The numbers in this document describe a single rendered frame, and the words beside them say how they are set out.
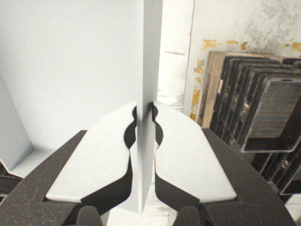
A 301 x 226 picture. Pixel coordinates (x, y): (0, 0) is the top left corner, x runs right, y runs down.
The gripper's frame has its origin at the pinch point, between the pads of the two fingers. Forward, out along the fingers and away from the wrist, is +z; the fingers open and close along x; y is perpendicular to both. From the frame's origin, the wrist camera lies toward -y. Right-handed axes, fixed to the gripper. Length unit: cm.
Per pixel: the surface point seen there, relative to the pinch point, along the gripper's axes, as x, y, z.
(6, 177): -47, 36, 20
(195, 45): 31, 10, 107
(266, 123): 62, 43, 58
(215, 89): 44, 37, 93
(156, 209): 2, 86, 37
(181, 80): 9.4, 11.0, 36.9
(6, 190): -44, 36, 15
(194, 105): 36, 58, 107
